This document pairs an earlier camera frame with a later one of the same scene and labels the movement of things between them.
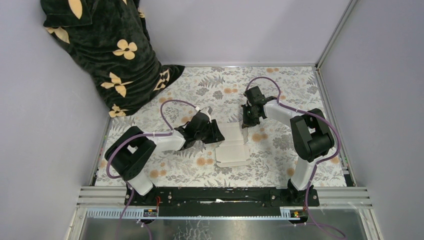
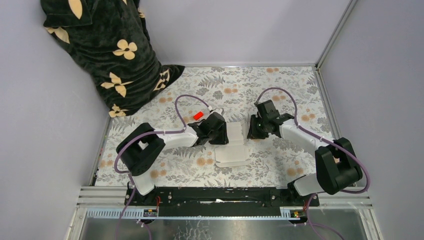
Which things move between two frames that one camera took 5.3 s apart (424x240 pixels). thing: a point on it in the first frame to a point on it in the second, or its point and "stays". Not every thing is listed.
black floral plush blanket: [111, 40] stays
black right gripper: [246, 122] to [252, 134]
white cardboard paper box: [233, 151] stays
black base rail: [227, 197] stays
